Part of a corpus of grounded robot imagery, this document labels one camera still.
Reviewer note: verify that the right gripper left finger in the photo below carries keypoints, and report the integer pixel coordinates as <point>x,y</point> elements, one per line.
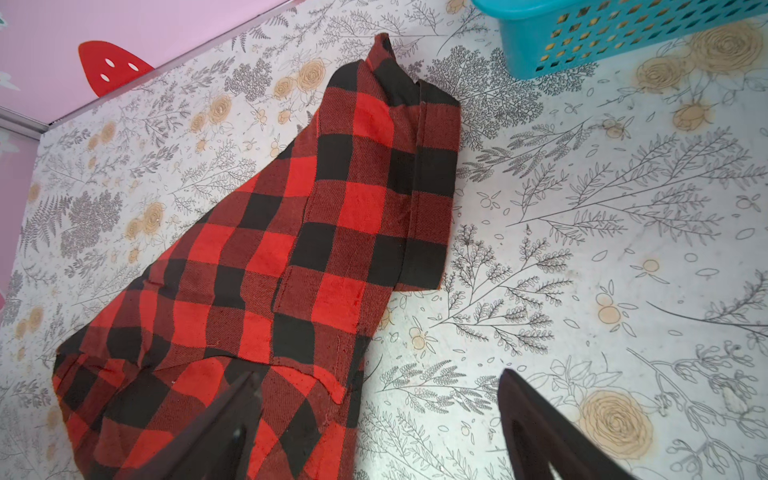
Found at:
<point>218,443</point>

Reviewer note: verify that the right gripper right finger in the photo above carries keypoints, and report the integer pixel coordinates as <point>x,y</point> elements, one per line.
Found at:
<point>540,441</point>

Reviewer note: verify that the red black plaid shirt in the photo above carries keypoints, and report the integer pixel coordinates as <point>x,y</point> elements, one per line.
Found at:
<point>288,276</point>

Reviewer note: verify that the teal plastic basket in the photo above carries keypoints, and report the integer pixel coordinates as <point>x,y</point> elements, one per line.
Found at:
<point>544,37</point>

